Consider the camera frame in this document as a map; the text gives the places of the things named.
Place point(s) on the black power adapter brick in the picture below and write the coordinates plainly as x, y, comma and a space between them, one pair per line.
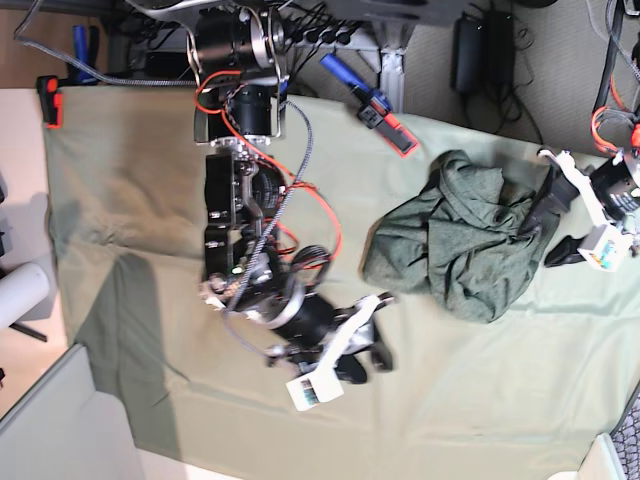
467, 55

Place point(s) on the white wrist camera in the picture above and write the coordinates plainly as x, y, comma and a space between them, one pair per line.
605, 247
308, 391

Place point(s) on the blue orange bar clamp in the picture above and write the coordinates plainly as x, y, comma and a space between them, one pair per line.
375, 111

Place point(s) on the green long-sleeve T-shirt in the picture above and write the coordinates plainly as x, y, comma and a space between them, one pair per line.
461, 240

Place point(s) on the red black corner clamp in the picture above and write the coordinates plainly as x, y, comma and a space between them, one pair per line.
51, 101

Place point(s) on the light green table cloth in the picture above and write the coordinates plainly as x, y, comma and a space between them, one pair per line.
519, 398

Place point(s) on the aluminium table leg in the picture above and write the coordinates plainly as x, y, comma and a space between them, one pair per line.
393, 40

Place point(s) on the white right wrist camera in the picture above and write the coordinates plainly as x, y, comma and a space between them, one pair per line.
308, 391

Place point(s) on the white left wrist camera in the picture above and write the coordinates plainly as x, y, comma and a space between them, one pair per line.
605, 247

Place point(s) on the blue handled clamp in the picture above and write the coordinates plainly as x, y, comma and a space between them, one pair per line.
86, 44

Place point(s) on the white foam board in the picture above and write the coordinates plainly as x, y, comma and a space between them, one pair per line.
64, 428

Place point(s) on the white paper roll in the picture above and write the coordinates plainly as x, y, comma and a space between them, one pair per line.
21, 290

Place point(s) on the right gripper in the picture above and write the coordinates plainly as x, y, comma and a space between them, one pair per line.
308, 334

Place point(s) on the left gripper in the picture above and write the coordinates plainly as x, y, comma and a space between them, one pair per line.
610, 193

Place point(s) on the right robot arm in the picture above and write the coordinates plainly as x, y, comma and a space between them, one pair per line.
237, 50

